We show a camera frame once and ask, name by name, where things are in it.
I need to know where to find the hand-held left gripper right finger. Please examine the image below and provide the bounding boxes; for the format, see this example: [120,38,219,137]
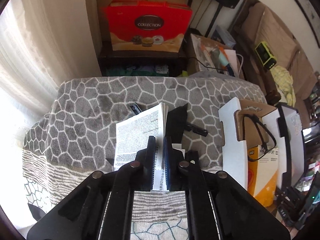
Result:
[163,137,291,240]

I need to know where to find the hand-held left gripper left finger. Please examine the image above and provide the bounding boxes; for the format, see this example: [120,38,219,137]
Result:
[26,136,157,240]

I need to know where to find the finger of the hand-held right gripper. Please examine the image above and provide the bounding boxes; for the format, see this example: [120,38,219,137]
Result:
[276,186,300,207]

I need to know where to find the yellow white product box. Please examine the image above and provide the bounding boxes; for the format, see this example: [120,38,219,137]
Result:
[247,144,279,207]

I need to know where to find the white paper booklet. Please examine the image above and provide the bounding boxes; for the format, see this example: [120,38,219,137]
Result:
[114,102,186,192]

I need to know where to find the white cardboard box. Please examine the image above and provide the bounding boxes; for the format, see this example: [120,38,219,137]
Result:
[218,97,304,205]

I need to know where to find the black cable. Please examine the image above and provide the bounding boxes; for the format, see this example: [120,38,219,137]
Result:
[241,114,277,161]

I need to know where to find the black flat case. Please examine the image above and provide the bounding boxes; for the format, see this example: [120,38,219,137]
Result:
[165,103,188,144]

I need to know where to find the grey white patterned blanket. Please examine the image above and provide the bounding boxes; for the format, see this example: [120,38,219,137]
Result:
[22,76,278,240]

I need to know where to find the green bag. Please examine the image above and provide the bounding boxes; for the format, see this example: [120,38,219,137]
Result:
[105,64,156,77]

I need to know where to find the small dark box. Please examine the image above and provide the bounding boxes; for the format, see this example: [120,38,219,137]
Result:
[266,91,282,105]

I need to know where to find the dark wooden low table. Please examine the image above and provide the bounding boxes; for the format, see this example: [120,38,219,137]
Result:
[97,41,188,77]

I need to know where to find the open cardboard box with clutter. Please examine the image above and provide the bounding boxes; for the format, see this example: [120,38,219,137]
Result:
[187,33,244,77]

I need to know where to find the yellow checked cloth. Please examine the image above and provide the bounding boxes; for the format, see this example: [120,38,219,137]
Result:
[270,65,296,106]

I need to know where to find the blue white box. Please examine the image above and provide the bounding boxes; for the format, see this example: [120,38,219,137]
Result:
[212,25,237,49]

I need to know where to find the green yellow device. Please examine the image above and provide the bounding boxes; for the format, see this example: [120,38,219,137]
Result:
[255,41,278,71]

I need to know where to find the red gift bag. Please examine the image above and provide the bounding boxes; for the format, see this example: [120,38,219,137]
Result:
[106,0,193,53]

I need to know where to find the white sheer curtain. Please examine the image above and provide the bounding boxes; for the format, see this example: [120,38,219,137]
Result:
[0,0,101,205]

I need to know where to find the brown sofa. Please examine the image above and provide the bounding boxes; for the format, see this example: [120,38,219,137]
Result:
[230,0,320,110]

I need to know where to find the white cable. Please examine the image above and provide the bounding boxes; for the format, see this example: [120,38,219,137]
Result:
[236,54,246,79]

